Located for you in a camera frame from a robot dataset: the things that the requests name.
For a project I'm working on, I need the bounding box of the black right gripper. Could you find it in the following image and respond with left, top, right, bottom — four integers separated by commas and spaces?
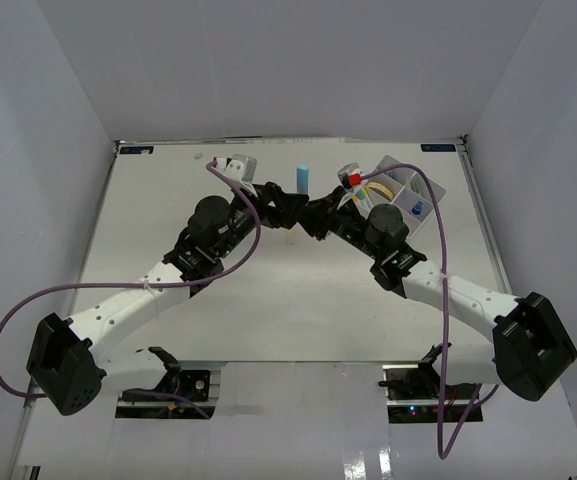
299, 186, 383, 261

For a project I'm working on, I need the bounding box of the light blue marker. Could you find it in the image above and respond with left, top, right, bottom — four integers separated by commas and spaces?
296, 165, 309, 194

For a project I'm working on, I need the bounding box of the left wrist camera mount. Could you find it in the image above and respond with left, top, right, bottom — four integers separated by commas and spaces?
215, 154, 257, 184

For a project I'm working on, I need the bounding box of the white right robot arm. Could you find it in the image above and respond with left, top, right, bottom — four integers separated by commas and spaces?
299, 188, 577, 402

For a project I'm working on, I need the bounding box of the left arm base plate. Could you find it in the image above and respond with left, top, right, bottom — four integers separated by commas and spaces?
115, 370, 221, 420

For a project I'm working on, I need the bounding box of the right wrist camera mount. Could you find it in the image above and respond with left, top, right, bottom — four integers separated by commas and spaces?
337, 162, 363, 205

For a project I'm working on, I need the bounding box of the blue capped small marker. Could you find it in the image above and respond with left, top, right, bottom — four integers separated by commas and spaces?
411, 201, 425, 216

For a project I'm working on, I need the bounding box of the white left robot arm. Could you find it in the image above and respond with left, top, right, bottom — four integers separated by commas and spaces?
27, 182, 308, 416

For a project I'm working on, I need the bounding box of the white divided organizer box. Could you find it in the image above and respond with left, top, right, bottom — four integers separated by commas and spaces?
353, 155, 446, 238

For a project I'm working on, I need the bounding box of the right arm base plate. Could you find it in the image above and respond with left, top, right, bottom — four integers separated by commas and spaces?
378, 345, 475, 425

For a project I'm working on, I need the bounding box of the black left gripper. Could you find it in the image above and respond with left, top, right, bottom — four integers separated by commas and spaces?
216, 182, 309, 260

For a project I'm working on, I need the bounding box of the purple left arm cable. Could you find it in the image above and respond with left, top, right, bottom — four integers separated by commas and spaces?
0, 158, 263, 420

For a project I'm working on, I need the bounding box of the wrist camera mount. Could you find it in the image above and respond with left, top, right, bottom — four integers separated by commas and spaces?
215, 154, 257, 184
337, 162, 363, 205

